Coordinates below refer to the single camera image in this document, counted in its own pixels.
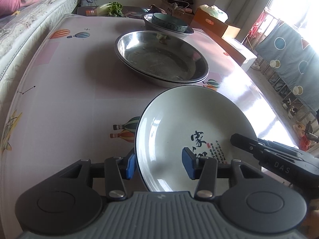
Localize white box under orange box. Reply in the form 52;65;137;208
199;28;257;73

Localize teal ceramic bowl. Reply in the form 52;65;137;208
152;13;188;32

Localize white mattress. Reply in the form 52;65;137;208
1;0;80;108

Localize open brown cardboard box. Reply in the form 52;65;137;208
157;0;194;16

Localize green bok choy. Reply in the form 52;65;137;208
96;2;124;17

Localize white ceramic plate with calligraphy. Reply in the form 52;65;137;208
135;86;260;193

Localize white plastic bag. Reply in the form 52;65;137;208
199;4;228;23

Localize medium steel bowl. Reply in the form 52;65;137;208
143;14;194;39

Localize dark printed flat box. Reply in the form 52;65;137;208
77;4;150;18

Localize pink balloon tablecloth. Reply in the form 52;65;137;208
1;16;296;238

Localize orange cardboard box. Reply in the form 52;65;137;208
191;8;241;38

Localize pair of sneakers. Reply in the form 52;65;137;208
282;98;298;119

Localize large steel bowl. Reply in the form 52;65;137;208
114;33;209;88

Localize blue hanging cloth with circles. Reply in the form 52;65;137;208
255;23;318;114

